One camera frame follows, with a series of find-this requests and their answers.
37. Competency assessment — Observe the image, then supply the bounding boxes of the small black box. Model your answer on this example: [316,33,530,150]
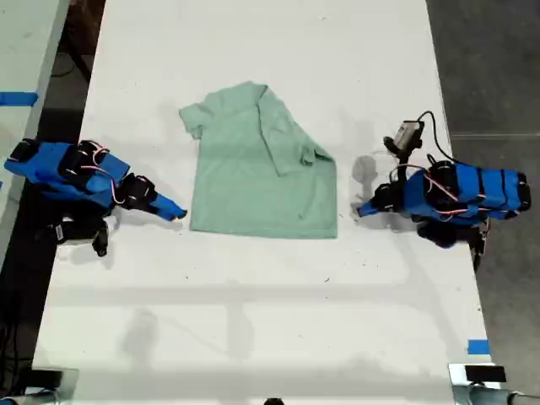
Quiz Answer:
[28,369,64,387]
[464,364,507,383]

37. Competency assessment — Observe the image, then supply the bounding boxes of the pale green T-shirt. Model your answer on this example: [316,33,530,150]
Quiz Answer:
[178,79,338,240]

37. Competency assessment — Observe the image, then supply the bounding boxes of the black camera stalk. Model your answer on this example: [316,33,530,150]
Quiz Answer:
[382,135,413,183]
[91,224,110,257]

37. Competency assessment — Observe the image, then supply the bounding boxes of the short blue tape strip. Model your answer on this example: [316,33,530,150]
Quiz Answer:
[467,338,492,356]

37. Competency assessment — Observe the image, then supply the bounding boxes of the black grey camera box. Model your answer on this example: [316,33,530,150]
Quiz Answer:
[394,120,424,151]

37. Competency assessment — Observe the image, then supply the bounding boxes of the black camera box white label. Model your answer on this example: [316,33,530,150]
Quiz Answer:
[44,218,95,246]

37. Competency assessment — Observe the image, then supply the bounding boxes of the long blue tape strip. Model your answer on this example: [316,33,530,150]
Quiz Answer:
[0,91,40,107]

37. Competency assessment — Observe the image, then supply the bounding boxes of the white side table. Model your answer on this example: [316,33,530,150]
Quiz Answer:
[0,0,71,263]

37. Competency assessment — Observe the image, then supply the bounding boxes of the black floor cables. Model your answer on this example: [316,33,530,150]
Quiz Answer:
[0,320,35,396]

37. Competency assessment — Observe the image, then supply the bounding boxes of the metal table bracket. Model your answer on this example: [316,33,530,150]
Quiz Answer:
[447,362,540,405]
[0,367,80,405]

